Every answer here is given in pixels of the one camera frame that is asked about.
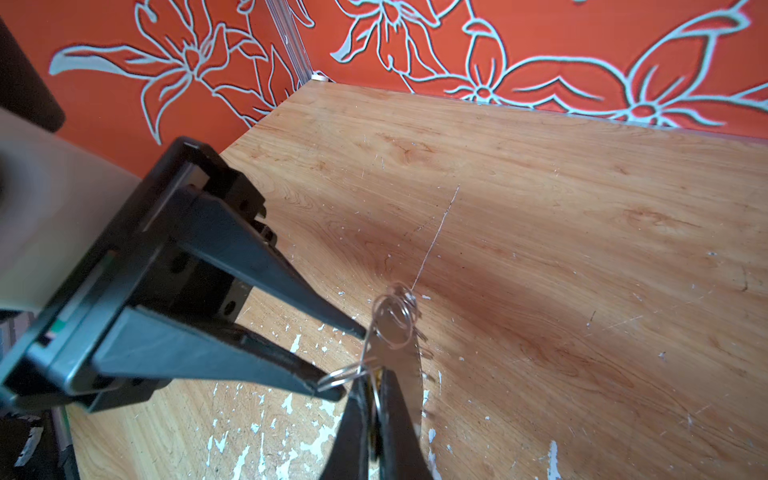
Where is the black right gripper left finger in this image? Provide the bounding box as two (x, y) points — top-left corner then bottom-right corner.
(320, 377), (373, 480)

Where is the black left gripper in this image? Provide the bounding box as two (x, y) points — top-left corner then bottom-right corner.
(1, 139), (366, 412)

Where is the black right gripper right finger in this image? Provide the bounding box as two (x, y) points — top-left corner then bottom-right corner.
(377, 369), (432, 480)

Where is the silver metal key organiser ring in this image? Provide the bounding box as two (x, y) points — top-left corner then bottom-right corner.
(316, 281), (428, 480)

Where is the aluminium frame corner post left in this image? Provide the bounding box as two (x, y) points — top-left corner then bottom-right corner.
(266, 0), (330, 86)

